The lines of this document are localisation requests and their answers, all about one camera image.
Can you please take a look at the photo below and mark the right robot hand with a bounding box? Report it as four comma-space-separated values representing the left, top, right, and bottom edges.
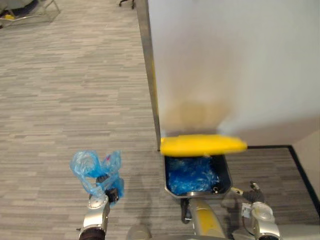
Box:
229, 180, 266, 204

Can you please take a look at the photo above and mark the blue plastic rubbish bag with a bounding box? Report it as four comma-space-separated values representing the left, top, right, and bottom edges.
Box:
69, 149, 125, 210

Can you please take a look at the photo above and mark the dark grey large trash can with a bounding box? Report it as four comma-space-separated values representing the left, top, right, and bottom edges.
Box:
163, 152, 234, 200

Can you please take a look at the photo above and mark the blue trash can liner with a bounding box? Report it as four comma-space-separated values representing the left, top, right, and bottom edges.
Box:
166, 156, 221, 196

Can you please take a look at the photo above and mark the yellow trash can lid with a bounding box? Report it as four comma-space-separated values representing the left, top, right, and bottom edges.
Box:
159, 133, 249, 158

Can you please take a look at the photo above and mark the frosted glass partition panel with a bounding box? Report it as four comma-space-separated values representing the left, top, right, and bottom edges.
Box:
147, 0, 320, 148

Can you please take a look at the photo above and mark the black office chair base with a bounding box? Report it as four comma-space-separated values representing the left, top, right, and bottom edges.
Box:
118, 0, 137, 10

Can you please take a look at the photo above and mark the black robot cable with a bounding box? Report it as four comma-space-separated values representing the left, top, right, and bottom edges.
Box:
180, 199, 193, 224

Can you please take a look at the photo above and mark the metal frame lounge chair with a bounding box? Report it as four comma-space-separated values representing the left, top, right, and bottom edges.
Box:
0, 0, 62, 29

